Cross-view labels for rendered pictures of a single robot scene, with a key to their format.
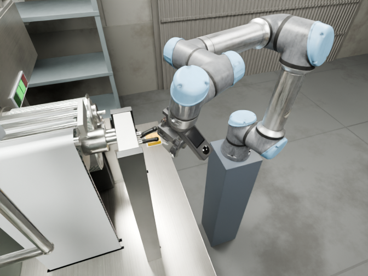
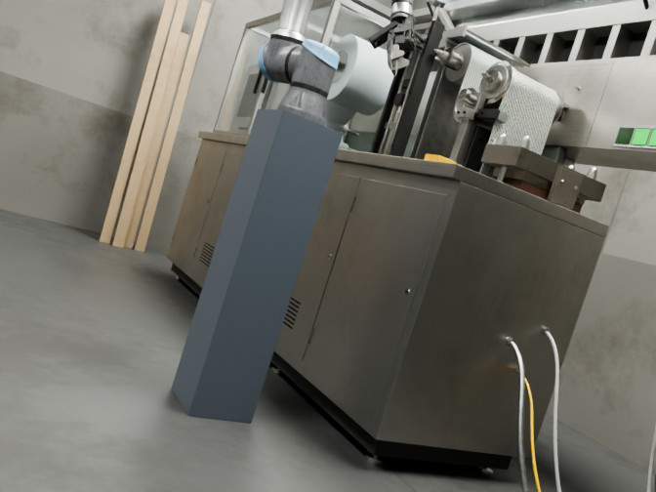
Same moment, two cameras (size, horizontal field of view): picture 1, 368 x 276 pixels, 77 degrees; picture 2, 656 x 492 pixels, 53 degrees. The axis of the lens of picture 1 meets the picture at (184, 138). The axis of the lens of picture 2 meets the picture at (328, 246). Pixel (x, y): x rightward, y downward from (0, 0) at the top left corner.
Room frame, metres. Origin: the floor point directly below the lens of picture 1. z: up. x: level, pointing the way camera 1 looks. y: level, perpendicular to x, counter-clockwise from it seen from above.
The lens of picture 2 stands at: (2.77, -0.45, 0.67)
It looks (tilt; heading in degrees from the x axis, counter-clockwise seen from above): 3 degrees down; 169
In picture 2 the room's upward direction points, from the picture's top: 18 degrees clockwise
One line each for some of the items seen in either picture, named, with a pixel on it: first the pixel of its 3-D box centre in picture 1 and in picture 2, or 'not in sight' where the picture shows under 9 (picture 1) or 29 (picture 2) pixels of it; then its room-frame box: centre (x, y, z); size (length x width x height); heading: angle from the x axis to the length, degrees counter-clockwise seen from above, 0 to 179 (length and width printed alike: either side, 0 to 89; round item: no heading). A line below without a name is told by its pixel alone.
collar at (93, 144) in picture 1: (94, 141); (452, 60); (0.44, 0.24, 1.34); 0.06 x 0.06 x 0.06; 18
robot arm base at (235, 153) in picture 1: (236, 143); (305, 104); (0.83, -0.26, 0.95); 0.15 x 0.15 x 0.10
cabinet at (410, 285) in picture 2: not in sight; (313, 260); (-0.24, 0.10, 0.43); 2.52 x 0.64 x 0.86; 18
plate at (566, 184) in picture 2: not in sight; (565, 187); (0.88, 0.59, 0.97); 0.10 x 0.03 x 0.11; 108
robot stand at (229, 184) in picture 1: (224, 198); (254, 265); (0.83, -0.26, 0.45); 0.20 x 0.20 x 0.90; 18
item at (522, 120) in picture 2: not in sight; (519, 134); (0.69, 0.47, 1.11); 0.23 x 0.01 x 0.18; 108
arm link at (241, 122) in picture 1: (242, 126); (314, 66); (0.82, -0.27, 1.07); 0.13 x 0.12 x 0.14; 40
